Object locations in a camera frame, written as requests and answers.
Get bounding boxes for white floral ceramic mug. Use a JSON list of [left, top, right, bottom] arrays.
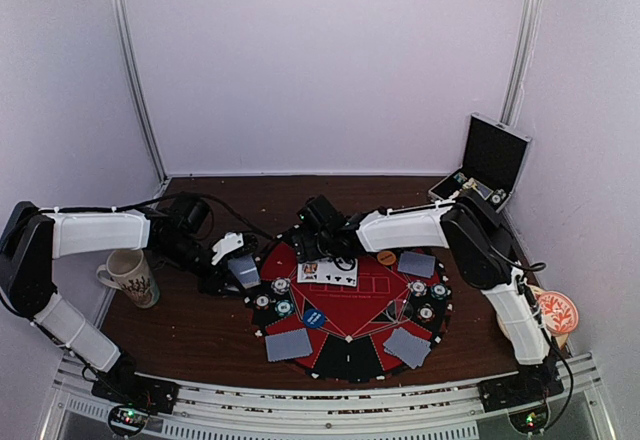
[[96, 250, 160, 309]]

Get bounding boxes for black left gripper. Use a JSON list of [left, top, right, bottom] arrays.
[[158, 234, 246, 296]]

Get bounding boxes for aluminium poker case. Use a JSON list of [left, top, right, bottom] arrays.
[[428, 113, 531, 212]]

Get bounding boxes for clubs number card face-up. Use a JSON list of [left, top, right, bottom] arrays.
[[317, 264, 358, 287]]

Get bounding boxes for dealt blue card seat ten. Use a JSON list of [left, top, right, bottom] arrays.
[[384, 328, 430, 364]]

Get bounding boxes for dealt blue card seat two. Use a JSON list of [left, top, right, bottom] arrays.
[[265, 328, 313, 362]]

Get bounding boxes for right aluminium frame post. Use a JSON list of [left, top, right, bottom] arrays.
[[500, 0, 541, 126]]

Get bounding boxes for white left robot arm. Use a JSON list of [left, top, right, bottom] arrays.
[[1, 193, 261, 404]]

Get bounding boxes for left aluminium frame post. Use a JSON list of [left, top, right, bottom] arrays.
[[111, 0, 168, 184]]

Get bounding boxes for blue cream chips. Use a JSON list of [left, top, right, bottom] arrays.
[[271, 278, 291, 295]]

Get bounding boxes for round red black poker mat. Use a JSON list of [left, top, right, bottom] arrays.
[[246, 241, 453, 383]]

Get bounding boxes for cream floral plate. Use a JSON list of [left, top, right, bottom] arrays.
[[496, 315, 569, 350]]

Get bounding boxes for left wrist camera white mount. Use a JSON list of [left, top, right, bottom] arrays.
[[211, 232, 244, 266]]

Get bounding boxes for king of clubs card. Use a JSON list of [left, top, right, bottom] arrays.
[[297, 262, 319, 284]]

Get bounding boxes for clear round dealer button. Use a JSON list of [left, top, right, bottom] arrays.
[[384, 299, 414, 323]]

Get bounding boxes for blue small blind button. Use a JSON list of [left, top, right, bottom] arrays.
[[302, 309, 326, 329]]

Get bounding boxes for orange big blind button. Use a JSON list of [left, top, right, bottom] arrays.
[[376, 250, 397, 266]]

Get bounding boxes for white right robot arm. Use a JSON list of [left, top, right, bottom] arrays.
[[285, 191, 557, 402]]

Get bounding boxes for aluminium frame post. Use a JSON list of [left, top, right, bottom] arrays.
[[111, 0, 168, 184], [500, 0, 541, 126]]

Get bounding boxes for orange patterned small plate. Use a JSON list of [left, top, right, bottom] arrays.
[[537, 291, 579, 336]]

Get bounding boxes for dealt blue card seat eight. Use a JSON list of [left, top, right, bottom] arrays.
[[397, 251, 436, 278]]

